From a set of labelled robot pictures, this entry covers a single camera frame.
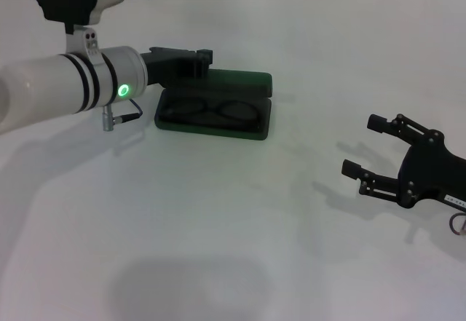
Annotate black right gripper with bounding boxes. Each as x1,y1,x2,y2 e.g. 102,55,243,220
341,113,466,209

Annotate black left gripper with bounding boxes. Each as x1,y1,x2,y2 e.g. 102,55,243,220
141,47,213,88

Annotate green glasses case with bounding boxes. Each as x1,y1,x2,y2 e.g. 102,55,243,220
153,68,274,143

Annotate black round glasses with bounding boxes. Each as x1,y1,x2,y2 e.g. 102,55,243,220
165,97,261,129

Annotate left arm cable with plug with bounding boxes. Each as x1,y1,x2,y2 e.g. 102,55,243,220
101,98,143,132

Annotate right gripper cable with plug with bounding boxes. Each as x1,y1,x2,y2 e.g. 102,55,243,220
448,211,466,235

